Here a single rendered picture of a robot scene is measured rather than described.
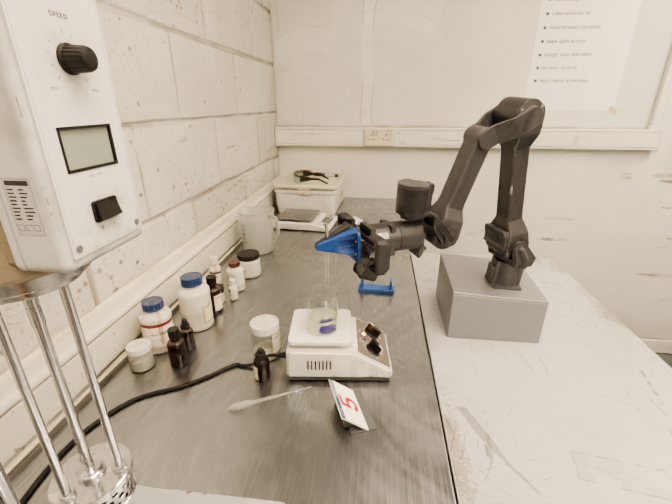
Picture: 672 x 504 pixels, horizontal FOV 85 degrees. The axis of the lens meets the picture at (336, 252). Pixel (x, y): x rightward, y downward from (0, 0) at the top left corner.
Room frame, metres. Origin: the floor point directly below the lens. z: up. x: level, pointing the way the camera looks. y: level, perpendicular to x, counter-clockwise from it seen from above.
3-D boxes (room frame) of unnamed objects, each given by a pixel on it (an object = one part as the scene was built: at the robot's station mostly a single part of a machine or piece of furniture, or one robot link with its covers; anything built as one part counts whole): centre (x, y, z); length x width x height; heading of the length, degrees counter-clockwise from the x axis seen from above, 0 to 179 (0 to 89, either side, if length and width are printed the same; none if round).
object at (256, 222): (1.23, 0.27, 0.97); 0.18 x 0.13 x 0.15; 55
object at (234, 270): (0.94, 0.28, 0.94); 0.05 x 0.05 x 0.09
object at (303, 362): (0.62, 0.00, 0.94); 0.22 x 0.13 x 0.08; 89
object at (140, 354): (0.61, 0.39, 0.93); 0.05 x 0.05 x 0.05
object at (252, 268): (1.04, 0.27, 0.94); 0.07 x 0.07 x 0.07
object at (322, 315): (0.61, 0.03, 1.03); 0.07 x 0.06 x 0.08; 174
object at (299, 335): (0.62, 0.03, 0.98); 0.12 x 0.12 x 0.01; 89
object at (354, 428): (0.49, -0.03, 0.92); 0.09 x 0.06 x 0.04; 14
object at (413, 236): (0.67, -0.14, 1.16); 0.07 x 0.06 x 0.09; 110
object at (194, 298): (0.76, 0.33, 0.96); 0.07 x 0.07 x 0.13
